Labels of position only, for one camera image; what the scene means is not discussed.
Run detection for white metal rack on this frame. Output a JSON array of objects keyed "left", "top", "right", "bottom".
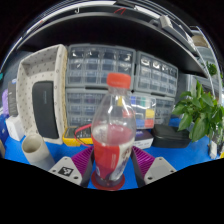
[{"left": 189, "top": 26, "right": 224, "bottom": 101}]

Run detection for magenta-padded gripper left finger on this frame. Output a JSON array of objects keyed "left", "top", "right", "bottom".
[{"left": 48, "top": 145, "right": 95, "bottom": 188}]

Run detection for grey small-parts drawer cabinet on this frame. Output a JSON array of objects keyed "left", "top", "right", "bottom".
[
  {"left": 66, "top": 43, "right": 137, "bottom": 90},
  {"left": 134, "top": 51, "right": 179, "bottom": 98},
  {"left": 65, "top": 88, "right": 109, "bottom": 128},
  {"left": 154, "top": 94, "right": 176, "bottom": 126}
]

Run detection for white carton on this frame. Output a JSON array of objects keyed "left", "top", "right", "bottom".
[{"left": 4, "top": 114, "right": 26, "bottom": 142}]

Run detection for green potted plant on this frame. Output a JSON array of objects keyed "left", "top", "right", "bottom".
[{"left": 171, "top": 79, "right": 224, "bottom": 143}]

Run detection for clear red-capped drink bottle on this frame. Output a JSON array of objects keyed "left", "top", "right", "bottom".
[{"left": 90, "top": 72, "right": 138, "bottom": 188}]

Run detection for black rectangular pouch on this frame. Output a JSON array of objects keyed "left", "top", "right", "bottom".
[{"left": 31, "top": 80, "right": 60, "bottom": 140}]

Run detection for dark overhead shelf unit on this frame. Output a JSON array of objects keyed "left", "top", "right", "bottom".
[{"left": 14, "top": 0, "right": 208, "bottom": 79}]

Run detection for black zip case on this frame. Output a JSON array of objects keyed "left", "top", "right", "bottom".
[{"left": 151, "top": 124, "right": 192, "bottom": 149}]

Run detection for yellow multimeter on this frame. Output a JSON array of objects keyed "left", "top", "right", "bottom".
[{"left": 62, "top": 123, "right": 95, "bottom": 148}]

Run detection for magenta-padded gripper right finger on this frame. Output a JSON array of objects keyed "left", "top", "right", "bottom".
[{"left": 130, "top": 145, "right": 177, "bottom": 188}]

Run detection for dark grey flat box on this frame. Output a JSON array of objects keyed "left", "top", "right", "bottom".
[{"left": 7, "top": 79, "right": 19, "bottom": 118}]

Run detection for black box with white label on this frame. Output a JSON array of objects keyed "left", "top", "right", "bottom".
[{"left": 132, "top": 129, "right": 155, "bottom": 150}]

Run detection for clear organizer with coloured parts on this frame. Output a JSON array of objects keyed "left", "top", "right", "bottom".
[{"left": 128, "top": 93, "right": 157, "bottom": 130}]

